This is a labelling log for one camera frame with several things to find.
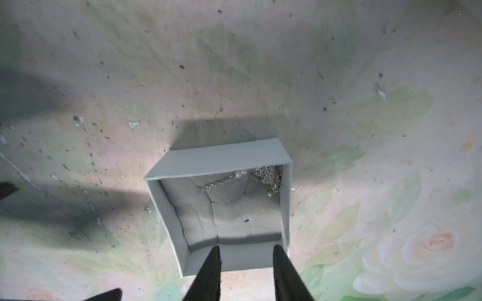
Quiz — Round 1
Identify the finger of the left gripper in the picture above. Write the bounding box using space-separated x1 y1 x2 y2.
84 288 123 301
0 182 19 199

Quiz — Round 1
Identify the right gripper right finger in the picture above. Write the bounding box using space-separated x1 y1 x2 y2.
273 245 314 301

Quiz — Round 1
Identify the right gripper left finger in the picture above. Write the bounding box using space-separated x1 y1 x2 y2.
183 246 222 301

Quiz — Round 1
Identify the white jewelry box base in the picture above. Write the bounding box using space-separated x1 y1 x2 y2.
144 138 292 278

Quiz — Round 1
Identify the silver chain necklace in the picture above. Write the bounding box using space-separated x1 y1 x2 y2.
197 165 283 198

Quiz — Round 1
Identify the grey foam box insert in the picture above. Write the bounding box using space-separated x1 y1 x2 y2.
160 166 282 252

